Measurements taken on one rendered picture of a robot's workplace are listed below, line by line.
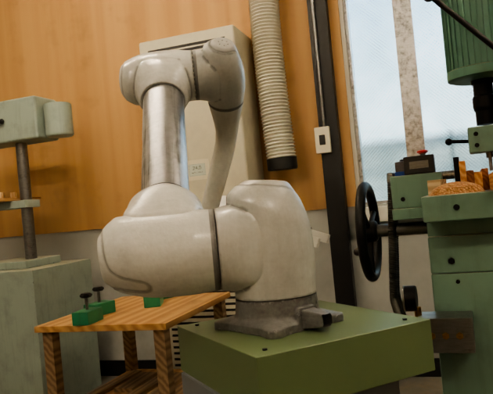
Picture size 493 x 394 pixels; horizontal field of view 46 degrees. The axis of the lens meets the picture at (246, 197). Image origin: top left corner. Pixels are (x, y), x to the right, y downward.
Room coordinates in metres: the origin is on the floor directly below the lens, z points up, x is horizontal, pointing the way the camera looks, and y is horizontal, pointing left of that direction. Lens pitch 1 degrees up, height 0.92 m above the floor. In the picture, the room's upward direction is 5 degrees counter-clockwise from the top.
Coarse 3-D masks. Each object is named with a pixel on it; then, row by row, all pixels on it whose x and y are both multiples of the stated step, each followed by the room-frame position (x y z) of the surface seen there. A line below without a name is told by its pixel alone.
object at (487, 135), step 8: (472, 128) 1.53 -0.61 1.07; (480, 128) 1.53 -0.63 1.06; (488, 128) 1.52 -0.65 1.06; (472, 136) 1.53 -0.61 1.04; (480, 136) 1.53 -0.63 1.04; (488, 136) 1.52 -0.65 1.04; (472, 144) 1.54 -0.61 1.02; (480, 144) 1.53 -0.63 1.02; (488, 144) 1.52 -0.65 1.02; (472, 152) 1.54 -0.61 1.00; (480, 152) 1.55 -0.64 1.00; (488, 152) 1.55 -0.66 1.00
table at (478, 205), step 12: (468, 192) 1.31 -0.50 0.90; (480, 192) 1.29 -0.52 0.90; (492, 192) 1.28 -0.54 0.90; (432, 204) 1.33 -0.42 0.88; (444, 204) 1.32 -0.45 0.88; (456, 204) 1.31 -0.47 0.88; (468, 204) 1.30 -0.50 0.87; (480, 204) 1.29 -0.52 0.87; (492, 204) 1.29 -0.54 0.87; (396, 216) 1.57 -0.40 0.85; (408, 216) 1.55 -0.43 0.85; (420, 216) 1.54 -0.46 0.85; (432, 216) 1.33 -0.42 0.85; (444, 216) 1.32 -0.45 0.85; (456, 216) 1.31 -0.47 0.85; (468, 216) 1.30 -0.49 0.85; (480, 216) 1.30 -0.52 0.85; (492, 216) 1.29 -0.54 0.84
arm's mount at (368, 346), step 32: (352, 320) 1.07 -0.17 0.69; (384, 320) 1.05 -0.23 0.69; (416, 320) 1.02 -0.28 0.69; (192, 352) 1.11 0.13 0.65; (224, 352) 0.97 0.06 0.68; (256, 352) 0.90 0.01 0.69; (288, 352) 0.89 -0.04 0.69; (320, 352) 0.91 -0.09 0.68; (352, 352) 0.94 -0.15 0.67; (384, 352) 0.97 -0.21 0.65; (416, 352) 1.00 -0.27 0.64; (224, 384) 0.98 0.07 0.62; (256, 384) 0.87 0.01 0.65; (288, 384) 0.89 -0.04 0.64; (320, 384) 0.91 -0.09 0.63; (352, 384) 0.94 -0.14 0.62; (384, 384) 0.97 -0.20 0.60
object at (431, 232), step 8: (432, 224) 1.42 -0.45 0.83; (440, 224) 1.41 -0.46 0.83; (448, 224) 1.41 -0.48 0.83; (456, 224) 1.40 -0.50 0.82; (464, 224) 1.39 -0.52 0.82; (472, 224) 1.39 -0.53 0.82; (480, 224) 1.38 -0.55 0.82; (488, 224) 1.38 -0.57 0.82; (432, 232) 1.42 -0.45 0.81; (440, 232) 1.42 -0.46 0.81; (448, 232) 1.41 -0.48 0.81; (456, 232) 1.40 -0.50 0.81; (464, 232) 1.40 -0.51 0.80; (472, 232) 1.39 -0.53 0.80; (480, 232) 1.38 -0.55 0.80; (488, 232) 1.38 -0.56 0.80
